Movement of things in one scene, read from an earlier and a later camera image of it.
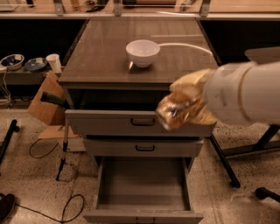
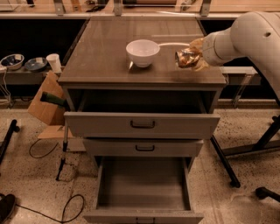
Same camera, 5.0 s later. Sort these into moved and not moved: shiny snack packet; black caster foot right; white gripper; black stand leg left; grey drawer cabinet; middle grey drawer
Moved: shiny snack packet; white gripper
Not moved: middle grey drawer; black stand leg left; grey drawer cabinet; black caster foot right
